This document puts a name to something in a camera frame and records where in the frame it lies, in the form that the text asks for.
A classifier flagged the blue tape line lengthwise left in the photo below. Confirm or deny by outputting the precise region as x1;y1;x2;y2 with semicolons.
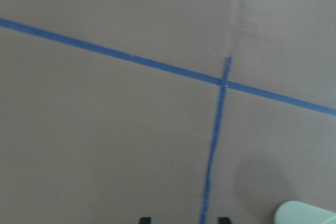
198;56;232;224

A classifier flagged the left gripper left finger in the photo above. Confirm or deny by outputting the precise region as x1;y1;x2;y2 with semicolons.
139;217;151;224

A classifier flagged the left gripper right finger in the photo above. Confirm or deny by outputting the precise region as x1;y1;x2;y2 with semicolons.
217;217;232;224

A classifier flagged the mint green cup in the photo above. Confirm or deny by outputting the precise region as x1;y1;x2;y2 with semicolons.
274;201;335;224

